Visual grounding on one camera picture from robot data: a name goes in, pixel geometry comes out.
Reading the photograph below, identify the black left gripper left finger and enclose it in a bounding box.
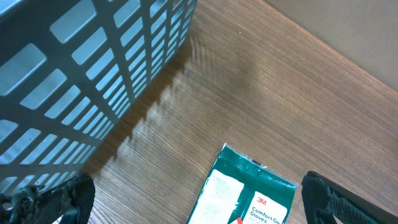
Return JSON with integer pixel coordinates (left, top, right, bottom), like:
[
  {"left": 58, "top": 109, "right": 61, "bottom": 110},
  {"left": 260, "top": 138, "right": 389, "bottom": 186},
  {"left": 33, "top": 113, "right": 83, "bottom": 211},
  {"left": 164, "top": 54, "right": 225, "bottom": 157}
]
[{"left": 1, "top": 173, "right": 95, "bottom": 223}]

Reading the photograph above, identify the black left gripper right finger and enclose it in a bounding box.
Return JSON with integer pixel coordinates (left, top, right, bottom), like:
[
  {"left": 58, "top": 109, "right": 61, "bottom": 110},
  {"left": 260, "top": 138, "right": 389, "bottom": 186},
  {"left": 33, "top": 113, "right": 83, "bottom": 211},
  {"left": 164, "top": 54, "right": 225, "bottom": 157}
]
[{"left": 302, "top": 171, "right": 397, "bottom": 224}]

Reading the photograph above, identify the green 3M glove package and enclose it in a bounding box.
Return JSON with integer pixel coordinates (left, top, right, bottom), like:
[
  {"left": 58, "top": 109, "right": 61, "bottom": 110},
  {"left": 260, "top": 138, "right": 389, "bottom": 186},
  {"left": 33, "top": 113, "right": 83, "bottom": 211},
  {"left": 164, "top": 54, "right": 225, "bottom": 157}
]
[{"left": 187, "top": 144, "right": 298, "bottom": 224}]

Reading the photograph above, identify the grey plastic mesh basket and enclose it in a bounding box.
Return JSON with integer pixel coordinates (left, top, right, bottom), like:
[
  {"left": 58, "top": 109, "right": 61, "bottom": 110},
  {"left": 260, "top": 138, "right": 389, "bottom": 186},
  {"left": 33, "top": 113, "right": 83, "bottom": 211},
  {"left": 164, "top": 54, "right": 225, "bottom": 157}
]
[{"left": 1, "top": 0, "right": 197, "bottom": 195}]

